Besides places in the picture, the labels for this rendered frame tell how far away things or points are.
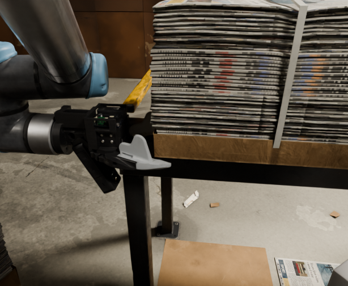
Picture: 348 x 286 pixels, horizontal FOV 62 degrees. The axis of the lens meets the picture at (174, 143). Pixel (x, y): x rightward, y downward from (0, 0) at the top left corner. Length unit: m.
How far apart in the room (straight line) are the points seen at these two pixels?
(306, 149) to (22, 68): 0.45
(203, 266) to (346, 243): 0.69
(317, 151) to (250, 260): 0.98
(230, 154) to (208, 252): 0.98
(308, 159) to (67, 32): 0.38
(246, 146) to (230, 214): 1.16
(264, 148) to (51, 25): 0.33
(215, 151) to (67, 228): 1.21
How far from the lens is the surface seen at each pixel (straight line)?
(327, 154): 0.48
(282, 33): 0.41
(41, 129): 0.54
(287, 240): 1.53
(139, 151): 0.46
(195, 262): 1.36
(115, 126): 0.47
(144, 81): 0.82
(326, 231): 1.65
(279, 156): 0.47
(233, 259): 1.39
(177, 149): 0.46
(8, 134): 0.57
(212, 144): 0.45
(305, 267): 1.44
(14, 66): 0.53
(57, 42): 0.39
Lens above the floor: 1.05
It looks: 28 degrees down
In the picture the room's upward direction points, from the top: straight up
